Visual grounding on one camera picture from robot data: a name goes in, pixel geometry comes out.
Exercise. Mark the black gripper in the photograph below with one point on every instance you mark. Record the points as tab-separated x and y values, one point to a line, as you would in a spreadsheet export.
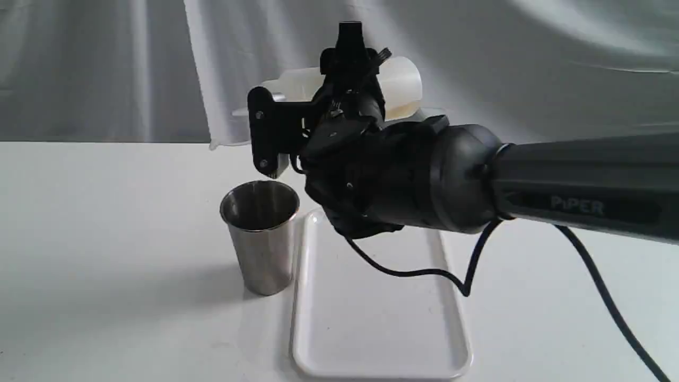
368	180

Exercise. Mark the white plastic tray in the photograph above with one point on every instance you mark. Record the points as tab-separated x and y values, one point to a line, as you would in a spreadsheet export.
352	321

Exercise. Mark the stainless steel cup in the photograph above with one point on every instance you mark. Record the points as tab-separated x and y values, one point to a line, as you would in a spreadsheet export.
259	215

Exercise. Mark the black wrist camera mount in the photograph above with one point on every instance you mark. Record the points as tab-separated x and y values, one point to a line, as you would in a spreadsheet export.
279	130

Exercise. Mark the translucent squeeze bottle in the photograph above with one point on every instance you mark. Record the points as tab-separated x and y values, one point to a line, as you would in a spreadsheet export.
399	79

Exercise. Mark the grey fabric backdrop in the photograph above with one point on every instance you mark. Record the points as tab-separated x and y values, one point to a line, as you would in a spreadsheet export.
177	71

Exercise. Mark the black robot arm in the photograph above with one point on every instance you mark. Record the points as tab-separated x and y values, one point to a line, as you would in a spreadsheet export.
618	185

